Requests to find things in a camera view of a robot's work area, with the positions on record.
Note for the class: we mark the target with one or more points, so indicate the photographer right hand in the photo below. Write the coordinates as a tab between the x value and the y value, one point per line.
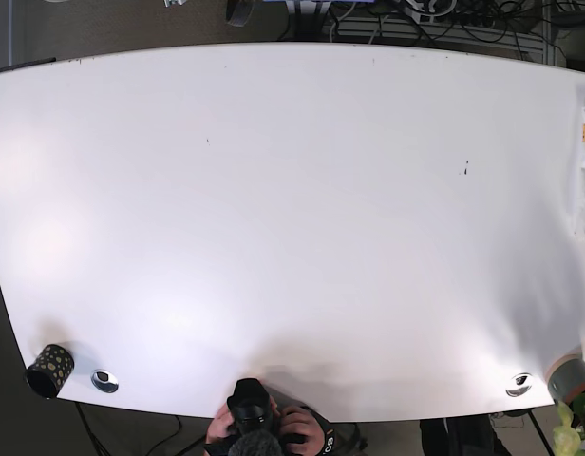
221	425

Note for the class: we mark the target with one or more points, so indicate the photographer left hand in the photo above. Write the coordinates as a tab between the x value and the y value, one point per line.
302	431

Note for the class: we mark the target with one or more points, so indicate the black photo camera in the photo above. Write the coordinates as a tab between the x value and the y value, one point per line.
250	406

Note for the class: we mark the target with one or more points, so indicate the fuzzy grey microphone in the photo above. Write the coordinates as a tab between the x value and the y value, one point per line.
256	443

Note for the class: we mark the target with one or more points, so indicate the left silver table grommet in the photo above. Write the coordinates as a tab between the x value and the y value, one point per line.
104	381

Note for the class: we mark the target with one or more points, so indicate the silver table grommet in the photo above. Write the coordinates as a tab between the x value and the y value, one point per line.
104	381
519	384

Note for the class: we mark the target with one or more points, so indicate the black gold-spotted cup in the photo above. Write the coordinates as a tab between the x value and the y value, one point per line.
49	371

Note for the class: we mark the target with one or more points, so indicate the right silver table grommet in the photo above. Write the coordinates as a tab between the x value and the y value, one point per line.
519	384

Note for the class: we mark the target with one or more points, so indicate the grey plant pot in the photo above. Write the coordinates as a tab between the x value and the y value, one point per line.
566	378

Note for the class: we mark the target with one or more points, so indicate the green potted plant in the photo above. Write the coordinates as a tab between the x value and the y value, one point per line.
569	436

